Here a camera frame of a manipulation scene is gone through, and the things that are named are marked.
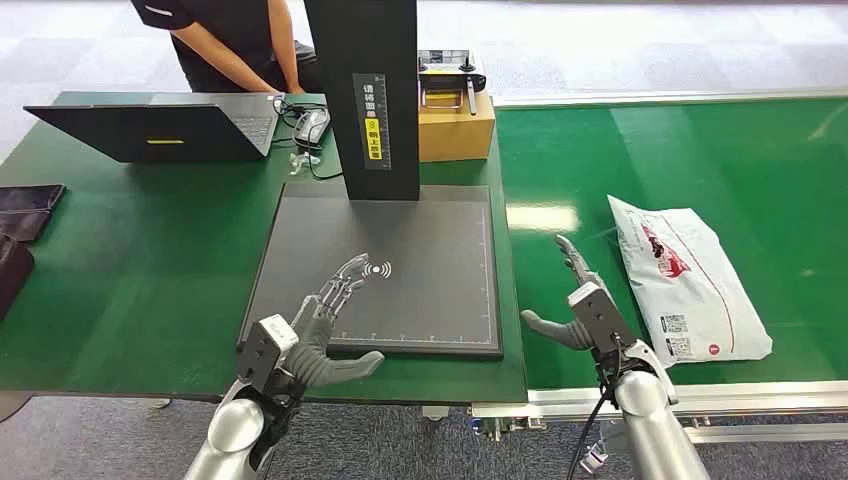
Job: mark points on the person's left forearm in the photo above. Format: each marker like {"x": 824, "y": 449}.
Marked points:
{"x": 286, "y": 53}

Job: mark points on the dark grey open laptop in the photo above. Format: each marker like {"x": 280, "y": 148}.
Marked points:
{"x": 152, "y": 132}

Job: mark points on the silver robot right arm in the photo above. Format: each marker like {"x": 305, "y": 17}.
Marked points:
{"x": 652, "y": 424}

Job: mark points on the black remote controller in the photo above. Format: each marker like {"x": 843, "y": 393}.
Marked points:
{"x": 450, "y": 79}

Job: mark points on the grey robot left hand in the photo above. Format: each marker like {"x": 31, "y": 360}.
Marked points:
{"x": 311, "y": 358}

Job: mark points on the black inbound scanner machine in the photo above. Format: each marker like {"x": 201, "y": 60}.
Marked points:
{"x": 424, "y": 265}

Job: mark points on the grey power adapter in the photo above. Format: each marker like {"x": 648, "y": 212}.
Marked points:
{"x": 311, "y": 126}

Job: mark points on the person's right forearm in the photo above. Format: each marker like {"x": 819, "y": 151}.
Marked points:
{"x": 225, "y": 63}

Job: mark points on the green conveyor belt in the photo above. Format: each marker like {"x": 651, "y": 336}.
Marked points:
{"x": 729, "y": 166}

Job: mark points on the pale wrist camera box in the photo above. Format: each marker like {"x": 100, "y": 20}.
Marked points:
{"x": 262, "y": 351}
{"x": 599, "y": 318}

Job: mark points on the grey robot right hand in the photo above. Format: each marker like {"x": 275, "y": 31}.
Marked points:
{"x": 560, "y": 333}

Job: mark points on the white red-printed courier package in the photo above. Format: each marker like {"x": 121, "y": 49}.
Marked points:
{"x": 689, "y": 291}

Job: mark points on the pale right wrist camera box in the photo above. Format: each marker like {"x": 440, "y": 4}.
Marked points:
{"x": 599, "y": 318}

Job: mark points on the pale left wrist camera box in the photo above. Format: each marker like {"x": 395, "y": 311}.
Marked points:
{"x": 262, "y": 351}

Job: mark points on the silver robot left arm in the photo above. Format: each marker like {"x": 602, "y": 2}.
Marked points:
{"x": 232, "y": 430}

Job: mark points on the person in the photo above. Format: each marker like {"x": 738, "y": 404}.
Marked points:
{"x": 225, "y": 33}

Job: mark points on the black flat flap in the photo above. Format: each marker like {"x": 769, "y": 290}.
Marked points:
{"x": 30, "y": 197}
{"x": 23, "y": 226}

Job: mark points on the brown cardboard box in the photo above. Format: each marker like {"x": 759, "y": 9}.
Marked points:
{"x": 457, "y": 136}

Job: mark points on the black fabric bag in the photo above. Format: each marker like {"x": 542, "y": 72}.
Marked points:
{"x": 12, "y": 272}

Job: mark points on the clear plastic piece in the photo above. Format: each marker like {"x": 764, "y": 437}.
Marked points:
{"x": 301, "y": 162}

